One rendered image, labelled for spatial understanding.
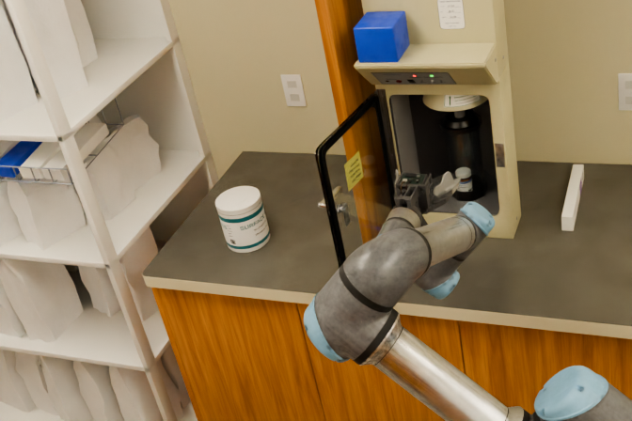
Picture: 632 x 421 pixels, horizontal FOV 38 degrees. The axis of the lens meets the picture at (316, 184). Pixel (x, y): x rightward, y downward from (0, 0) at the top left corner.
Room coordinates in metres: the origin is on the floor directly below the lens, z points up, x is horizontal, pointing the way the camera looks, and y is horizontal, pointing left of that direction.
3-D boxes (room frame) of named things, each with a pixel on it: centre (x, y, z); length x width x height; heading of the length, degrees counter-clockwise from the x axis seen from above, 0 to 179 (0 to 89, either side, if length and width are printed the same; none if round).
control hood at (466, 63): (1.98, -0.32, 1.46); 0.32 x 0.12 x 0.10; 62
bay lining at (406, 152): (2.14, -0.40, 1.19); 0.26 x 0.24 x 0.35; 62
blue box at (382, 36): (2.02, -0.23, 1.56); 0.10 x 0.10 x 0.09; 62
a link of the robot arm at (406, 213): (1.66, -0.16, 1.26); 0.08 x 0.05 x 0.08; 62
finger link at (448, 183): (1.78, -0.30, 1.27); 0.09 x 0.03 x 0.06; 116
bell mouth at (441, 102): (2.11, -0.41, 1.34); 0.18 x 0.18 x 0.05
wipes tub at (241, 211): (2.22, 0.23, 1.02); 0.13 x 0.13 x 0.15
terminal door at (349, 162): (1.96, -0.11, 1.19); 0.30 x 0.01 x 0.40; 143
